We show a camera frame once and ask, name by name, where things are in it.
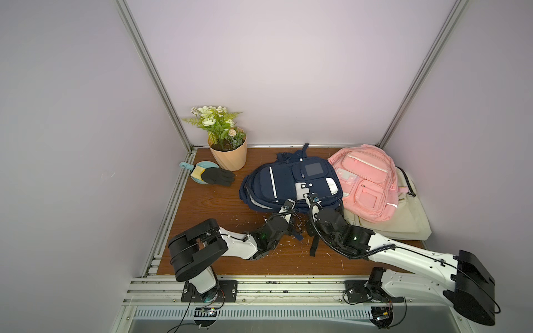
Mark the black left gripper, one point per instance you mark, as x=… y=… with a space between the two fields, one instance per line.
x=288 y=222

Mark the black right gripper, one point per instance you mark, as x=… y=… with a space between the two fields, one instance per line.
x=318 y=209

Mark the navy blue backpack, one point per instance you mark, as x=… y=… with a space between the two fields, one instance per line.
x=291 y=176

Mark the pink backpack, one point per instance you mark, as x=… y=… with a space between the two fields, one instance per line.
x=369 y=182

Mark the cream canvas backpack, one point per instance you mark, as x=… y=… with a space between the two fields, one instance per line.
x=404 y=219

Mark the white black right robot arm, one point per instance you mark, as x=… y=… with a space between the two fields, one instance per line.
x=460 y=280

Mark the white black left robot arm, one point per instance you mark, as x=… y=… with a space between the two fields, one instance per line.
x=193 y=252

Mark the black work glove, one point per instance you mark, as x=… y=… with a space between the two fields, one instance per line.
x=218 y=176

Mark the terracotta flower pot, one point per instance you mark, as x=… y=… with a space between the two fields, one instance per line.
x=228 y=155

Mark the yellow sponge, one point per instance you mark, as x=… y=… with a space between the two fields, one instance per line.
x=198 y=172

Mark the green white artificial plant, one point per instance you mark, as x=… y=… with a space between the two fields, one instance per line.
x=220 y=125

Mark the right corner aluminium profile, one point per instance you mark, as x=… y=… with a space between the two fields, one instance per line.
x=427 y=65

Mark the corner aluminium profile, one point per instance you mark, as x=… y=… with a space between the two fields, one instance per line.
x=427 y=65
x=146 y=58

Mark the left corner aluminium profile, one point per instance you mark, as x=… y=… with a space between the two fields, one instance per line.
x=146 y=58

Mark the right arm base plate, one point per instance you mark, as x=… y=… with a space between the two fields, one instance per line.
x=359 y=291

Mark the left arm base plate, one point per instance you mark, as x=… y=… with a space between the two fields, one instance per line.
x=223 y=291

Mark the right circuit board with cable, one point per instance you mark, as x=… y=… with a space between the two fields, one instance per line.
x=385 y=318

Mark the circuit board with cable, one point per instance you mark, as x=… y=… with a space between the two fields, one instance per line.
x=202 y=318
x=385 y=318

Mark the left circuit board with cable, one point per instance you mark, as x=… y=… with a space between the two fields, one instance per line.
x=202 y=318

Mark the aluminium mounting rail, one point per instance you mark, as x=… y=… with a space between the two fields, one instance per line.
x=165 y=290

